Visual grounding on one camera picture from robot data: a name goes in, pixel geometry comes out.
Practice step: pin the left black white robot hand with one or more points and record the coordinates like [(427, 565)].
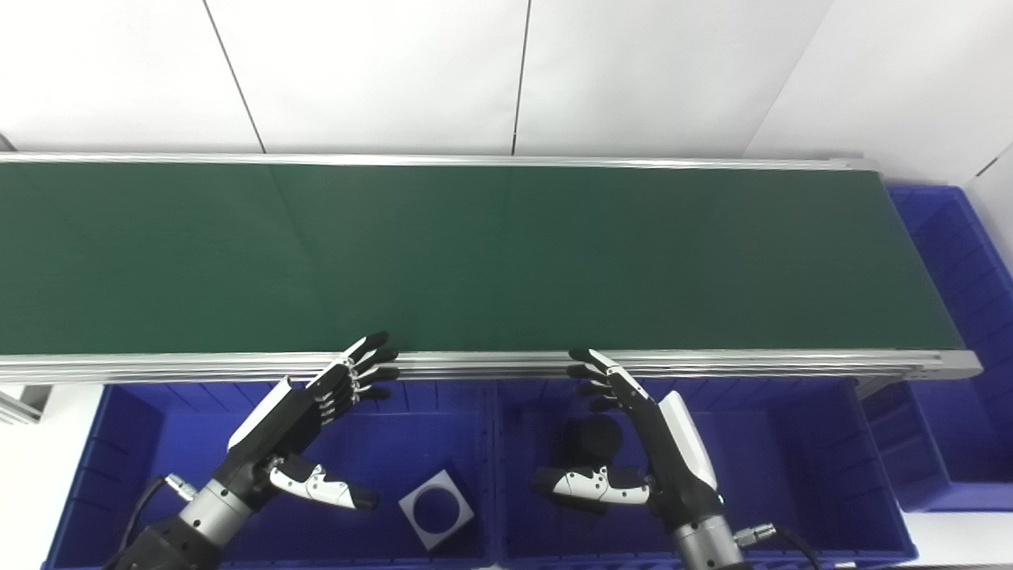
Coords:
[(277, 435)]

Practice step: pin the black round part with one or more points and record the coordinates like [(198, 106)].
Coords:
[(593, 439)]

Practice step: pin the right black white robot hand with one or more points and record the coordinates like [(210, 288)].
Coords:
[(673, 459)]

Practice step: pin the white square part round hole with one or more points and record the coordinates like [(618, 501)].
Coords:
[(455, 518)]

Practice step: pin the blue plastic bin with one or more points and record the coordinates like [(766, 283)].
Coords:
[(396, 443), (791, 459), (965, 332)]

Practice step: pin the aluminium conveyor support leg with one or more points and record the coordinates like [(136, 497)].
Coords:
[(22, 404)]

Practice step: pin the green conveyor belt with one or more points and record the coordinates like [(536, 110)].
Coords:
[(491, 366), (514, 261)]

